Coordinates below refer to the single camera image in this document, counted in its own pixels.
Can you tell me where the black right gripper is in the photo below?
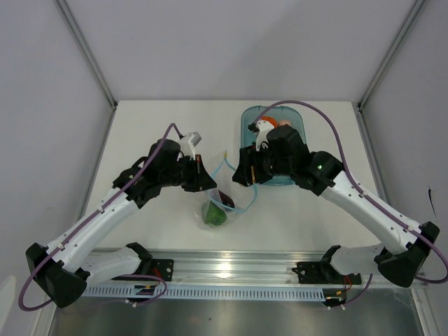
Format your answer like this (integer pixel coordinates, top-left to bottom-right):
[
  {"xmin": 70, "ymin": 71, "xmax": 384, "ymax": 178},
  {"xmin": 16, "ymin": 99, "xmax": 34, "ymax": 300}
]
[{"xmin": 232, "ymin": 141, "xmax": 294, "ymax": 188}]

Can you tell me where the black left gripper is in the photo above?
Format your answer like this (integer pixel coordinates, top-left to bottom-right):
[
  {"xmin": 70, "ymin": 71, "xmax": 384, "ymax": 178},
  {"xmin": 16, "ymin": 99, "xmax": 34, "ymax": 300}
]
[{"xmin": 160, "ymin": 155, "xmax": 217, "ymax": 193}]

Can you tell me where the clear zip top bag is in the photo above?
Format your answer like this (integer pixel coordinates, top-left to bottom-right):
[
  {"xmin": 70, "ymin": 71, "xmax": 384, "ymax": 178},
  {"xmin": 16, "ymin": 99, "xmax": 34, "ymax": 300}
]
[{"xmin": 198, "ymin": 150, "xmax": 258, "ymax": 229}]

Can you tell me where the purple eggplant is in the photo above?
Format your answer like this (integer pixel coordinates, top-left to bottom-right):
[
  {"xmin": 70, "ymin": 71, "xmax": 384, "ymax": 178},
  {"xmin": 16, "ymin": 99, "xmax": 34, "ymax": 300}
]
[{"xmin": 216, "ymin": 190, "xmax": 235, "ymax": 211}]

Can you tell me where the green bell pepper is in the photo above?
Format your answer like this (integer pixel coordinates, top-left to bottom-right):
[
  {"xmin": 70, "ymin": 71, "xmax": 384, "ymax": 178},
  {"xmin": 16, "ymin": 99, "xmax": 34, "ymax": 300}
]
[{"xmin": 202, "ymin": 202, "xmax": 227, "ymax": 226}]

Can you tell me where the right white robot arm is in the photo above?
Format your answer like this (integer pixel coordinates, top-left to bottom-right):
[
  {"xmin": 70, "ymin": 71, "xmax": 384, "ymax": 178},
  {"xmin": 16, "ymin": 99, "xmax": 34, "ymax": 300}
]
[{"xmin": 232, "ymin": 120, "xmax": 440, "ymax": 288}]

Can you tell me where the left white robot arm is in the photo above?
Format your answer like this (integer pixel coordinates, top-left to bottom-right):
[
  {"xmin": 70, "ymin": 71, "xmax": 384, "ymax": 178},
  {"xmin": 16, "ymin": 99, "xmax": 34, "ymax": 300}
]
[{"xmin": 25, "ymin": 132, "xmax": 216, "ymax": 308}]

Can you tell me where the orange tomato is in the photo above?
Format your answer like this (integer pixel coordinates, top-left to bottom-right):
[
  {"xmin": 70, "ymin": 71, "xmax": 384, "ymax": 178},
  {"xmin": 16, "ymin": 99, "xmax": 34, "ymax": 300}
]
[{"xmin": 261, "ymin": 115, "xmax": 278, "ymax": 127}]

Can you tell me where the teal plastic tub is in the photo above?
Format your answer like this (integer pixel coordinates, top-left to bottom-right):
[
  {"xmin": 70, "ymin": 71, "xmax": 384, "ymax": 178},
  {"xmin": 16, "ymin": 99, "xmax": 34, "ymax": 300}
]
[{"xmin": 240, "ymin": 105, "xmax": 306, "ymax": 187}]

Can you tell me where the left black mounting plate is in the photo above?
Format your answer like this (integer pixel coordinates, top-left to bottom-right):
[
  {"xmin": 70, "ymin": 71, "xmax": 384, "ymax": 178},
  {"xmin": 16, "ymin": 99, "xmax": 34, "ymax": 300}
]
[{"xmin": 149, "ymin": 259, "xmax": 174, "ymax": 282}]

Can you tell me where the black mounting plate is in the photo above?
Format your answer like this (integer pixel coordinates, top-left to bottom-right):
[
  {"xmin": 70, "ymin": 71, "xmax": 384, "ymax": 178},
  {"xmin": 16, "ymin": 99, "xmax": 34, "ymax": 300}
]
[
  {"xmin": 149, "ymin": 259, "xmax": 174, "ymax": 282},
  {"xmin": 292, "ymin": 261, "xmax": 362, "ymax": 285}
]

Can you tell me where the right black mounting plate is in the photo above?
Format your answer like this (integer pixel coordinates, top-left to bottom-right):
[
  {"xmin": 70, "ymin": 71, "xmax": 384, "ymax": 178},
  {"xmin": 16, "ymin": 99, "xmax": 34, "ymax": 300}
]
[{"xmin": 292, "ymin": 261, "xmax": 362, "ymax": 285}]

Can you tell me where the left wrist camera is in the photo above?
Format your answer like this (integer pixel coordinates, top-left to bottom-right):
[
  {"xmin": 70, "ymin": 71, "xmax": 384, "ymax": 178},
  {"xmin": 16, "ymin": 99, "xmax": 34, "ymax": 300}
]
[{"xmin": 178, "ymin": 132, "xmax": 202, "ymax": 159}]

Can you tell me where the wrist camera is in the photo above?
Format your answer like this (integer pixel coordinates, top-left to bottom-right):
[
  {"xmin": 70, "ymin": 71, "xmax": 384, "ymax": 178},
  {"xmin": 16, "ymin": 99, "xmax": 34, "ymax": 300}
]
[
  {"xmin": 248, "ymin": 119, "xmax": 274, "ymax": 151},
  {"xmin": 178, "ymin": 132, "xmax": 202, "ymax": 159}
]

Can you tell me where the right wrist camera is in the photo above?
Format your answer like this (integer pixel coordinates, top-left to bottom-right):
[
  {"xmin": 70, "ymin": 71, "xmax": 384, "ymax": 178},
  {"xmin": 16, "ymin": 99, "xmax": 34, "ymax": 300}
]
[{"xmin": 248, "ymin": 119, "xmax": 274, "ymax": 151}]

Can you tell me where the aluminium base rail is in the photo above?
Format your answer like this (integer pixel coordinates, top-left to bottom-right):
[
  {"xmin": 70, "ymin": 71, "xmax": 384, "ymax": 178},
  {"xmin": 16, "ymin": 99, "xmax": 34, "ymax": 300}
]
[{"xmin": 90, "ymin": 246, "xmax": 430, "ymax": 290}]

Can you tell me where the right aluminium frame post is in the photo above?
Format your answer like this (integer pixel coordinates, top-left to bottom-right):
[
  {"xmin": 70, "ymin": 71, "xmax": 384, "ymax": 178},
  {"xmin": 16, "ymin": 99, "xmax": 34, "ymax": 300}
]
[{"xmin": 356, "ymin": 0, "xmax": 430, "ymax": 109}]

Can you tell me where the aluminium frame post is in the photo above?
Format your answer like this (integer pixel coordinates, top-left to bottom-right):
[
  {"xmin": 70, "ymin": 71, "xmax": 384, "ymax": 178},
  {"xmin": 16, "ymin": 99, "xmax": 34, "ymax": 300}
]
[
  {"xmin": 54, "ymin": 0, "xmax": 118, "ymax": 109},
  {"xmin": 356, "ymin": 0, "xmax": 430, "ymax": 109}
]

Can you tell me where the white slotted cable duct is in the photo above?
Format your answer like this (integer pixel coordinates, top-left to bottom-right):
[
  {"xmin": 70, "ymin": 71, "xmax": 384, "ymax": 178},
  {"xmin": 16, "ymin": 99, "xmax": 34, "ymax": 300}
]
[{"xmin": 84, "ymin": 284, "xmax": 326, "ymax": 302}]

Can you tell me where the left aluminium frame post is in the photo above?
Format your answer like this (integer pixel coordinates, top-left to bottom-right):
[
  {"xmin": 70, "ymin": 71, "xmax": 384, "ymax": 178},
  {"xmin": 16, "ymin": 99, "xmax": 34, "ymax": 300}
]
[{"xmin": 54, "ymin": 0, "xmax": 118, "ymax": 109}]

